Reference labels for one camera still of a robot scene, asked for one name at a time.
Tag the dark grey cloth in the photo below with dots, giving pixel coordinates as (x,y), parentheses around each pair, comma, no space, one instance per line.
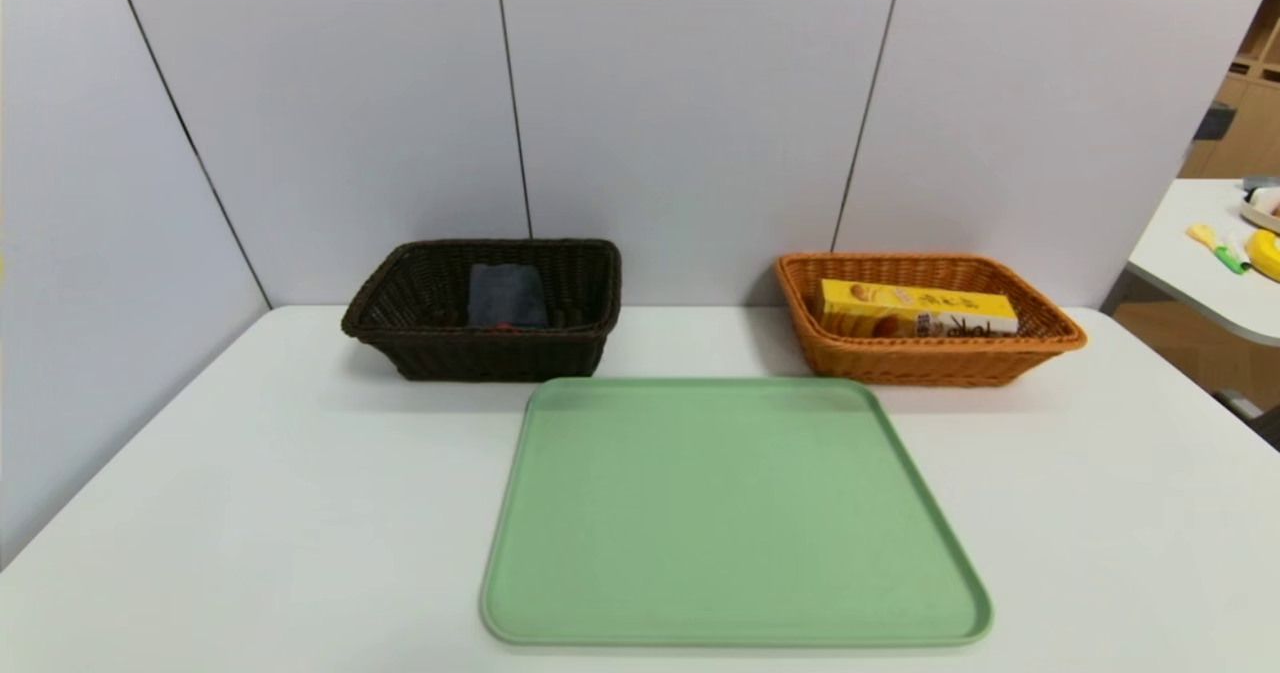
(508,293)

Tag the yellow snack box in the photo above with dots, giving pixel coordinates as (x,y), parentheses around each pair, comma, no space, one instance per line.
(910,308)

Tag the dark brown wicker basket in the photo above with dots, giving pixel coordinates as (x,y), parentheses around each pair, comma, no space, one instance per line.
(500,353)

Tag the orange wicker basket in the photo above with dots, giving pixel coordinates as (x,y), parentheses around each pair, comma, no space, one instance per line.
(930,363)

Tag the white bowl with items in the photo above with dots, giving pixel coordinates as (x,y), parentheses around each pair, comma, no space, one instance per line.
(1263,208)

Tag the light green plastic tray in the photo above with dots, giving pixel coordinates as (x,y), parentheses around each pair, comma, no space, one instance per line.
(730,523)

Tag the white side table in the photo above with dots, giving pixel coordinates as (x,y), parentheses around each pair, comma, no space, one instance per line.
(1190,273)

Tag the yellow green toy knife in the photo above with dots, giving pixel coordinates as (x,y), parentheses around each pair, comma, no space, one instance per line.
(1215,246)

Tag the small dark grey object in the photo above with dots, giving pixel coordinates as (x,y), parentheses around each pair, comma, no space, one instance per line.
(1215,121)

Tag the yellow toy banana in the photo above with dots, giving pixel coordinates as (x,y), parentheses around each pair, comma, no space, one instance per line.
(1266,253)

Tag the light wooden cabinet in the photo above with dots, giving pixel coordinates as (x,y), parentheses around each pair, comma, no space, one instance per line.
(1250,123)

